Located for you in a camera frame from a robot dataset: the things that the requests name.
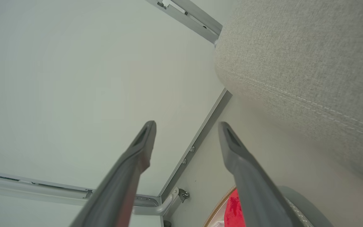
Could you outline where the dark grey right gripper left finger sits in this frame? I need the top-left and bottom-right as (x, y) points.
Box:
(70, 121), (157, 227)

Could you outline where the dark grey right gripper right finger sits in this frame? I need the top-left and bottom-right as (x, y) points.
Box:
(218, 122), (303, 227)

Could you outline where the red garment with white trim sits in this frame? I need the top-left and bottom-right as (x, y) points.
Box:
(224, 189), (247, 227)

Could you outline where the grey fabric sofa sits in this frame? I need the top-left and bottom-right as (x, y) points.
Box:
(213, 0), (363, 193)

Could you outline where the white laundry basket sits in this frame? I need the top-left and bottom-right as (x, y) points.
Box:
(203, 185), (314, 227)

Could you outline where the grey pipe brace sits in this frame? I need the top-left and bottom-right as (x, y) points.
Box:
(133, 187), (190, 218)

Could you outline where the grey metal frame post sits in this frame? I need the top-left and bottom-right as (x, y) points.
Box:
(0, 172), (162, 215)
(145, 0), (223, 44)

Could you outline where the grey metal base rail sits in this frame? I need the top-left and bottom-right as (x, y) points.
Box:
(159, 89), (233, 202)

